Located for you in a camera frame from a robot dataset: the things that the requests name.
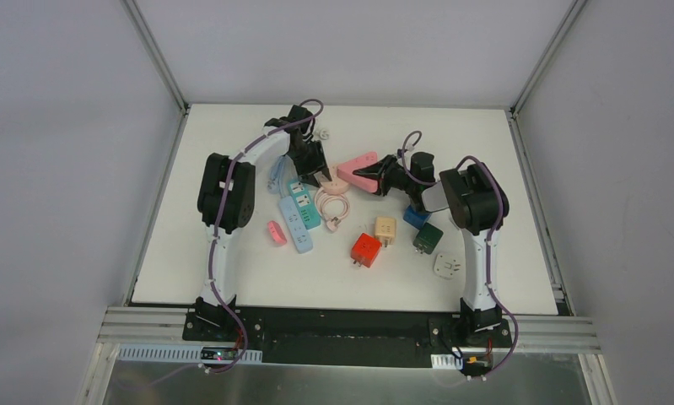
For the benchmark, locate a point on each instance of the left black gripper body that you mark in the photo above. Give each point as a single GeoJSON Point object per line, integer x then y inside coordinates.
{"type": "Point", "coordinates": [309, 153]}

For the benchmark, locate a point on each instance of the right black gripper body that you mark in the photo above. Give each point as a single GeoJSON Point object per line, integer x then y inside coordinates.
{"type": "Point", "coordinates": [390, 172]}

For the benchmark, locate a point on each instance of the blue cube socket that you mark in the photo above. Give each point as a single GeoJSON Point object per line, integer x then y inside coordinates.
{"type": "Point", "coordinates": [415, 218]}

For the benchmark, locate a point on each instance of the beige cube adapter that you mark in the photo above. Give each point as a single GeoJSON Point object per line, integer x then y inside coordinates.
{"type": "Point", "coordinates": [385, 230]}

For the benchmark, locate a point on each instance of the light blue power strip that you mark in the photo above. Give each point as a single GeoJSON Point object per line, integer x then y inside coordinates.
{"type": "Point", "coordinates": [289, 209]}

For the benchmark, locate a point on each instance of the green patterned cube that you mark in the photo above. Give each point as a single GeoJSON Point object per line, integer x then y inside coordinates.
{"type": "Point", "coordinates": [427, 238]}

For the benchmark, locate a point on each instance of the red cube adapter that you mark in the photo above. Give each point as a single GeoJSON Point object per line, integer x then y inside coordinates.
{"type": "Point", "coordinates": [365, 250]}

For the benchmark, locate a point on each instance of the small pink plug adapter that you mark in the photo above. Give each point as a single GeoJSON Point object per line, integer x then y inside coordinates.
{"type": "Point", "coordinates": [276, 233]}

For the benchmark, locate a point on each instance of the white travel adapter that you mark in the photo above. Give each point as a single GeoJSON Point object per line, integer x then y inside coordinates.
{"type": "Point", "coordinates": [446, 265]}

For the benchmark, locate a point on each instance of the pink round socket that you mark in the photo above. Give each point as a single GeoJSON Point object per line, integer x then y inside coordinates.
{"type": "Point", "coordinates": [336, 186]}

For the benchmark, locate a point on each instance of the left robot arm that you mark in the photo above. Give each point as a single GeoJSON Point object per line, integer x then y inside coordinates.
{"type": "Point", "coordinates": [227, 197]}

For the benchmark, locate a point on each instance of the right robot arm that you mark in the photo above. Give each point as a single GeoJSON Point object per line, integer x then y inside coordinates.
{"type": "Point", "coordinates": [478, 206]}

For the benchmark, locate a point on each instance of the teal power strip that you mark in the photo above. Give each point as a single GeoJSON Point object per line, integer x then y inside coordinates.
{"type": "Point", "coordinates": [304, 203]}

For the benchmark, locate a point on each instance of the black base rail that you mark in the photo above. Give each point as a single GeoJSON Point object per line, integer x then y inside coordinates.
{"type": "Point", "coordinates": [290, 336]}

